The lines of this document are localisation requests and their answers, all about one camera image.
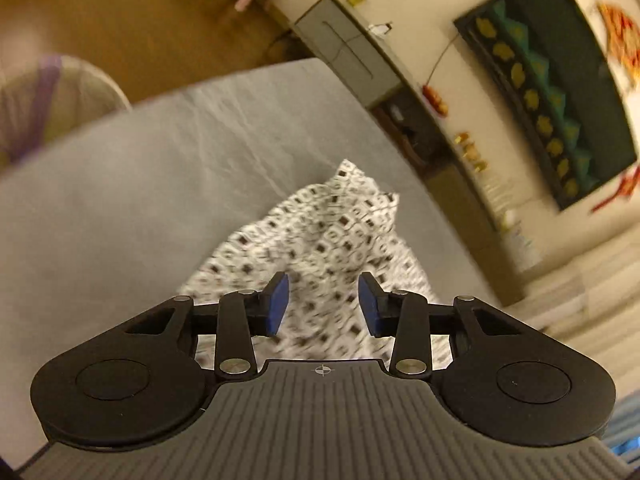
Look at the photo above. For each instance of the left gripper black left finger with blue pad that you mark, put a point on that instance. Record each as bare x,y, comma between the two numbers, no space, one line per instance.
151,376

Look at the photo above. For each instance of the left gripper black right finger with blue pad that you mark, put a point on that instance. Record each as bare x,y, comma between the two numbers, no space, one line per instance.
494,373

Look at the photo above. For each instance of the black white patterned garment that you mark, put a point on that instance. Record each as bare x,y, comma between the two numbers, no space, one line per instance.
323,236

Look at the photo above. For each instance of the cream window curtain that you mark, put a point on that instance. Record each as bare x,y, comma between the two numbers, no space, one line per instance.
592,306

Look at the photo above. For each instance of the white tissue box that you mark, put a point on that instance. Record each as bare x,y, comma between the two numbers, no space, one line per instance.
520,248

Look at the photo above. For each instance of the gold ornaments on cabinet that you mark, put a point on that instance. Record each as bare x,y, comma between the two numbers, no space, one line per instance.
470,152

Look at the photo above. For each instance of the red fruit plate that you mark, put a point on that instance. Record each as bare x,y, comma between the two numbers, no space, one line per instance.
433,98

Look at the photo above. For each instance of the round woven basket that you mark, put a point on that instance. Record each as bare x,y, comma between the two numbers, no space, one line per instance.
43,101

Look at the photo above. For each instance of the long grey TV cabinet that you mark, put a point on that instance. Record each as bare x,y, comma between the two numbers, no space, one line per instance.
379,81

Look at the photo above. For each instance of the small white penguin figure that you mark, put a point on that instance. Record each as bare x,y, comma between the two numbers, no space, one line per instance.
380,30

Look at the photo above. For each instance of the wall mounted television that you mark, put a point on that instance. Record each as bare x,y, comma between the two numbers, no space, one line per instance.
551,69

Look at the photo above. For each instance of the red hanging wall ornament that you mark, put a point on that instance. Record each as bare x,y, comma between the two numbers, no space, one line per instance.
622,35

